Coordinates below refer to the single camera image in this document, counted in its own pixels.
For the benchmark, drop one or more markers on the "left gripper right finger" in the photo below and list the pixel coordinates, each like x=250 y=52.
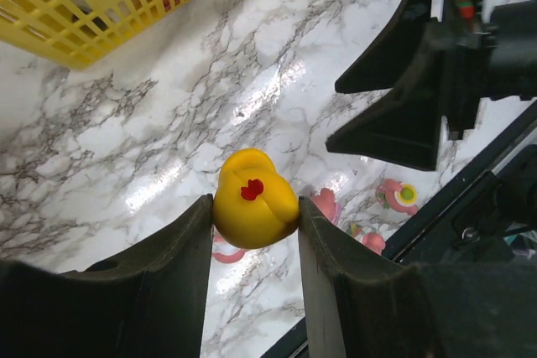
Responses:
x=360 y=304

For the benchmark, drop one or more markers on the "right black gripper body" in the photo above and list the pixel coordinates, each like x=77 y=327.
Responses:
x=464 y=77

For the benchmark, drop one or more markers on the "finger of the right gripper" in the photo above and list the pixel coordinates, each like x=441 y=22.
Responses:
x=390 y=54
x=403 y=127

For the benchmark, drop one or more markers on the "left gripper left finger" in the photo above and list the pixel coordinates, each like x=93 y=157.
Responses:
x=146 y=301

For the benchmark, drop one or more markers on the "yellow rubber duck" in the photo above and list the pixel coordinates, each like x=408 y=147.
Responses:
x=253 y=206

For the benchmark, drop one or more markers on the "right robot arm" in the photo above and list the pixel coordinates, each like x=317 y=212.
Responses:
x=512 y=67

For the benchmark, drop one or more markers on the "pink green toy figure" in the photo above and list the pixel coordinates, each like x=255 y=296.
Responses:
x=397 y=196

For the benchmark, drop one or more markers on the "small pink cupcake toy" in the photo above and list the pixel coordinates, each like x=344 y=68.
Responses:
x=369 y=238

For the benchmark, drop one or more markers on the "pink flamingo toy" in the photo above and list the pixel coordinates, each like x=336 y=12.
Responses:
x=226 y=253

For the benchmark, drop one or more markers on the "pink pig toy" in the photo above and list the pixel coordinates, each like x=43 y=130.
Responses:
x=326 y=202

